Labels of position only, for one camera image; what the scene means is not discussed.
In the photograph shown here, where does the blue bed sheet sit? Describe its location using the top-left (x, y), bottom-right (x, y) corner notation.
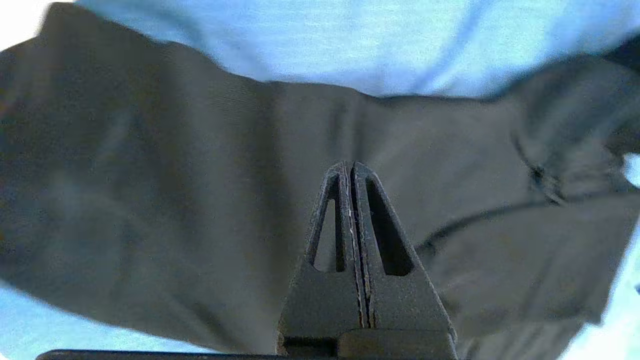
top-left (0, 0), bottom-right (640, 360)

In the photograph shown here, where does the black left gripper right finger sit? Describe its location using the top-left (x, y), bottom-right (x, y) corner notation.
top-left (350, 160), bottom-right (458, 333)

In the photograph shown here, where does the black zip hoodie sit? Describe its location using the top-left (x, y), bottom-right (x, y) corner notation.
top-left (0, 2), bottom-right (640, 360)

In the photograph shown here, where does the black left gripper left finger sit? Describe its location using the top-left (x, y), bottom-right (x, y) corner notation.
top-left (276, 160), bottom-right (370, 353)

